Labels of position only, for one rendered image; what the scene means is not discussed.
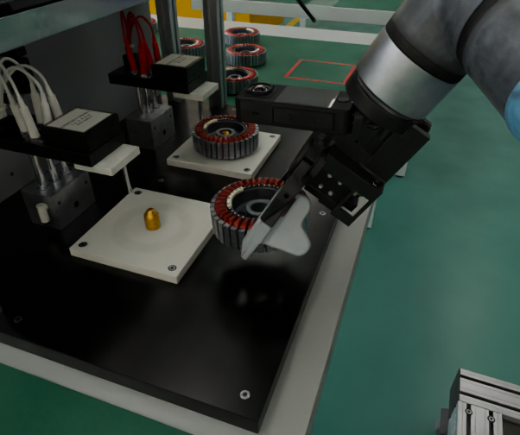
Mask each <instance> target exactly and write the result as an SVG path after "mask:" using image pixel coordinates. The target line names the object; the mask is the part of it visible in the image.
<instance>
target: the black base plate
mask: <svg viewBox="0 0 520 435"><path fill-rule="evenodd" d="M157 99H158V104H164V105H170V106H172V108H173V115H174V129H175V134H173V135H172V136H171V137H170V138H169V139H167V140H166V141H165V142H164V143H163V144H162V145H161V146H160V147H159V148H158V149H156V150H151V149H146V148H139V150H140V154H139V155H138V156H137V157H135V158H134V159H133V160H132V161H130V162H129V163H128V164H127V167H128V171H129V176H130V183H131V188H132V190H133V189H134V188H136V187H137V188H141V189H145V190H150V191H153V192H161V193H166V194H169V195H174V196H178V197H182V198H186V199H194V200H198V201H202V202H207V203H210V204H211V201H212V199H213V197H214V195H215V194H217V192H218V191H220V190H222V188H224V187H225V186H228V185H230V184H232V183H234V182H237V181H239V180H240V181H241V179H237V178H232V177H227V176H223V175H218V174H214V173H205V172H201V171H196V170H192V169H187V168H182V167H174V166H170V165H168V163H167V158H168V157H169V156H170V155H171V154H172V153H173V152H174V151H175V150H176V149H178V148H179V147H180V146H181V145H182V144H183V143H184V142H185V141H186V140H187V139H189V138H190V137H191V136H192V128H193V126H194V125H195V124H196V123H197V122H199V121H200V116H199V106H198V100H192V99H185V98H184V99H182V101H180V102H175V101H174V100H173V101H168V97H167V96H163V95H158V96H157ZM257 126H258V131H260V132H265V133H271V134H277V135H281V141H279V143H278V144H277V146H276V147H275V149H274V150H273V152H272V153H271V154H270V156H269V158H268V159H267V160H266V162H264V164H263V165H262V167H261V168H260V170H259V171H258V172H257V174H256V175H255V177H254V178H255V180H256V179H257V177H261V178H264V177H268V178H276V179H280V178H281V177H282V176H283V175H284V174H285V172H286V171H287V170H288V168H289V167H290V165H291V163H292V162H293V160H294V159H295V157H296V156H297V154H298V153H299V151H300V150H301V148H302V146H303V145H304V143H305V142H306V141H307V139H308V138H309V137H310V136H311V135H312V133H313V131H310V130H303V129H291V128H283V127H276V126H269V125H263V124H258V125H257ZM88 173H89V177H90V181H91V184H92V190H93V193H94V197H95V200H96V201H95V202H94V203H93V204H92V205H90V206H89V207H88V208H87V209H86V210H85V211H83V212H82V213H81V214H80V215H79V216H77V217H76V218H75V219H74V220H73V221H72V222H71V223H70V224H69V225H68V226H66V227H65V228H64V229H63V230H57V229H55V228H51V227H47V226H44V225H40V224H34V223H32V220H31V218H30V215H29V212H28V209H27V206H26V205H25V202H24V200H23V197H22V194H21V190H22V189H21V190H19V191H18V192H16V193H14V194H13V195H11V196H10V197H8V198H7V199H5V200H4V201H3V202H2V203H0V306H1V307H2V309H3V311H2V312H0V343H2V344H7V345H9V346H12V347H14V348H17V349H19V350H24V351H26V352H28V353H31V354H34V355H37V356H40V357H43V358H46V359H48V360H51V361H53V362H56V363H60V364H63V365H65V366H67V367H70V368H73V369H77V370H79V371H82V372H85V373H87V374H89V375H94V376H97V377H99V378H101V379H104V380H107V381H111V382H114V383H116V384H118V385H121V386H124V387H127V388H130V389H133V390H136V391H138V392H140V393H143V394H147V395H150V396H152V397H155V398H157V399H160V400H164V401H166V402H169V403H172V404H175V405H177V406H179V407H184V408H186V409H189V410H191V411H194V412H196V413H201V414H203V415H205V416H208V417H211V418H214V419H217V420H220V421H223V422H225V423H227V424H230V425H233V426H237V427H240V428H242V429H245V430H247V431H250V432H254V433H256V434H258V433H259V431H260V428H261V425H262V423H263V419H264V416H265V414H266V412H267V409H268V407H269V404H270V401H271V398H272V395H273V393H274V391H275V388H276V384H277V382H278V379H279V377H280V374H281V372H282V368H283V365H284V363H285V361H286V358H287V356H288V353H289V350H290V347H291V344H292V342H293V340H294V337H295V334H296V331H297V328H298V326H299V323H300V321H301V317H302V314H303V313H304V310H305V307H306V304H307V302H308V298H309V296H310V293H311V291H312V289H313V286H314V283H315V280H316V277H317V274H318V273H319V270H320V266H321V263H322V261H323V259H324V256H325V253H326V252H327V247H328V245H329V243H330V240H331V237H332V235H333V231H334V229H335V226H336V223H337V222H338V219H337V218H336V217H334V216H333V215H331V214H330V212H331V210H329V209H328V208H326V207H325V206H324V205H323V204H321V203H320V202H319V201H317V200H318V199H317V198H316V197H315V196H314V195H313V194H311V193H310V192H308V191H307V190H305V189H304V187H303V188H302V190H303V191H304V192H305V193H306V194H307V196H308V198H309V200H310V202H311V209H310V212H309V225H308V230H307V231H306V233H307V235H308V237H309V239H310V242H311V246H310V248H309V250H308V252H307V253H306V254H304V255H300V256H296V255H291V254H289V253H287V252H284V251H281V250H277V251H275V250H274V249H273V251H272V252H267V251H266V250H265V248H264V253H257V251H256V252H255V253H252V254H251V255H250V256H249V257H248V258H247V259H246V260H244V259H243V258H242V257H241V251H240V249H239V250H235V249H233V248H232V247H230V248H229V247H227V246H225V244H223V243H222V242H221V241H220V240H219V239H218V238H217V237H216V236H215V235H214V233H213V235H212V237H211V238H210V239H209V241H208V242H207V244H206V245H205V247H204V248H203V250H201V251H200V253H199V255H198V256H197V257H196V259H195V260H194V262H193V263H192V265H191V266H190V268H189V269H188V270H187V272H186V273H185V274H184V275H183V277H182V278H181V280H180V281H179V283H178V284H175V283H172V282H168V281H163V280H159V279H156V278H153V277H149V276H147V275H143V274H138V273H134V272H130V271H128V270H124V269H121V268H115V267H112V266H109V265H105V264H102V263H99V262H93V261H90V260H87V259H83V258H80V257H77V256H73V255H71V252H70V249H69V248H70V247H71V246H73V245H74V244H75V243H76V242H77V241H78V240H79V239H80V238H81V237H82V236H83V235H84V234H85V233H86V232H87V231H88V230H89V229H91V227H93V226H94V225H95V224H96V223H97V222H98V221H99V220H100V219H101V218H102V217H104V216H105V215H106V214H107V213H108V212H109V211H110V210H111V209H112V208H113V207H115V206H116V205H117V204H118V203H119V202H120V201H121V200H122V199H123V198H125V196H126V195H127V191H126V186H125V182H124V175H123V170H122V169H120V170H119V171H118V172H117V173H115V174H114V175H113V176H110V175H105V174H101V173H93V172H89V171H88ZM23 188H24V187H23Z"/></svg>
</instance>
